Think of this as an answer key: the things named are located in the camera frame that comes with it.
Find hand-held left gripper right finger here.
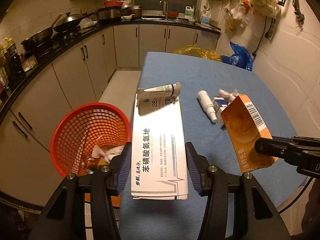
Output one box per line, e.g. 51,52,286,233
184,142,283,240

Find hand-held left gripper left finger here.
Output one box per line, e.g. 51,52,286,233
37,142,133,240

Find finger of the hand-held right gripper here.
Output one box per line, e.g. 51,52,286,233
254,136,301,160

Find orange cardboard box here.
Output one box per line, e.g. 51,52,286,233
220,94,279,174

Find blue and white medicine box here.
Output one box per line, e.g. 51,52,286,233
212,96,229,129

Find red plastic mesh basket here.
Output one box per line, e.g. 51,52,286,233
50,102,131,180

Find clear plastic wrap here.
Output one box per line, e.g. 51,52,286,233
218,89,234,103

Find white spray bottle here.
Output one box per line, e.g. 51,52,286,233
197,90,217,124

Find blue tablecloth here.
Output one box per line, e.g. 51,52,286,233
117,52,308,240

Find blue plastic bag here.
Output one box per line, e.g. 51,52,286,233
221,41,253,72

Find grey kitchen base cabinets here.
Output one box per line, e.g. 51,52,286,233
0,24,221,200

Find yellow plastic bag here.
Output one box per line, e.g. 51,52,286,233
172,44,223,62

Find hanging clear plastic bags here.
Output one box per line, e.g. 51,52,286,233
224,0,253,34

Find clear bottle with blue label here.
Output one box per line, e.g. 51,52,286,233
201,9,212,25

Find black kitchen countertop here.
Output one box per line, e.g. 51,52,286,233
0,15,222,117

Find clear bag on countertop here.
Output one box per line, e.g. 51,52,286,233
79,17,97,29

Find white jug with green label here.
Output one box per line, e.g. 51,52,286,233
185,6,196,20

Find row of condiment bottles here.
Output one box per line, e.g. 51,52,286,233
0,37,26,98

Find dark frying wok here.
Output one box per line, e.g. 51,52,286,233
21,14,63,52

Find wok with steel lid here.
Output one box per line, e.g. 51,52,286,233
53,11,98,33

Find brown lidded pot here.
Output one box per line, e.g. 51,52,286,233
122,4,143,19

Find chrome faucet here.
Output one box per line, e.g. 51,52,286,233
160,0,169,20

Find thin black cable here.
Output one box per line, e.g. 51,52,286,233
275,177,313,213

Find black power cable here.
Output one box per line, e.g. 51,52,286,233
252,17,274,57

